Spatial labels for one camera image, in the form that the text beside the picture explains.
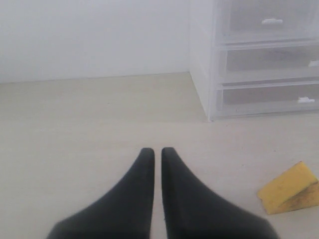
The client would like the clear wide drawer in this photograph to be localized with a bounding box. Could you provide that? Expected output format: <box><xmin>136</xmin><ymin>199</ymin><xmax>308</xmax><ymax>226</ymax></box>
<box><xmin>216</xmin><ymin>84</ymin><xmax>319</xmax><ymax>116</ymax></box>
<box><xmin>217</xmin><ymin>44</ymin><xmax>319</xmax><ymax>83</ymax></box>

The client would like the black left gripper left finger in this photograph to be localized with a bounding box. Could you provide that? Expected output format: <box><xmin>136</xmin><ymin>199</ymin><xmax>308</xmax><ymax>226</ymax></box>
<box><xmin>47</xmin><ymin>148</ymin><xmax>155</xmax><ymax>239</ymax></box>

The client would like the white plastic drawer cabinet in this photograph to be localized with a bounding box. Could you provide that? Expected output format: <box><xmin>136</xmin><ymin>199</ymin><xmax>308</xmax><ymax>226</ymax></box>
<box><xmin>189</xmin><ymin>0</ymin><xmax>319</xmax><ymax>120</ymax></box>

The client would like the yellow triangular wooden block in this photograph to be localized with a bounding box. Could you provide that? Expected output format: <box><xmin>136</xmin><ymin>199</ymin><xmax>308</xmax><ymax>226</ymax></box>
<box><xmin>257</xmin><ymin>161</ymin><xmax>319</xmax><ymax>215</ymax></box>

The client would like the clear bottom wide drawer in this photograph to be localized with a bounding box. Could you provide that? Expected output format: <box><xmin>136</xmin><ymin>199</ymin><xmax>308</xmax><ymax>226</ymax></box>
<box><xmin>216</xmin><ymin>84</ymin><xmax>319</xmax><ymax>116</ymax></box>

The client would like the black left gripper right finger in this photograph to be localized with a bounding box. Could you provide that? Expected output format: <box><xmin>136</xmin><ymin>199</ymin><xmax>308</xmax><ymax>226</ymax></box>
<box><xmin>161</xmin><ymin>147</ymin><xmax>279</xmax><ymax>239</ymax></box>

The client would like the clear top left drawer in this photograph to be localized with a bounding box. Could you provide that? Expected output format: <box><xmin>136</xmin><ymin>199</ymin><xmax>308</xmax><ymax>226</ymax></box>
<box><xmin>215</xmin><ymin>0</ymin><xmax>319</xmax><ymax>43</ymax></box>

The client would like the clear middle wide drawer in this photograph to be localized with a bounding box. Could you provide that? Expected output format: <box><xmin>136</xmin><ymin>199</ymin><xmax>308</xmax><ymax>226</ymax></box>
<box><xmin>217</xmin><ymin>44</ymin><xmax>319</xmax><ymax>83</ymax></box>

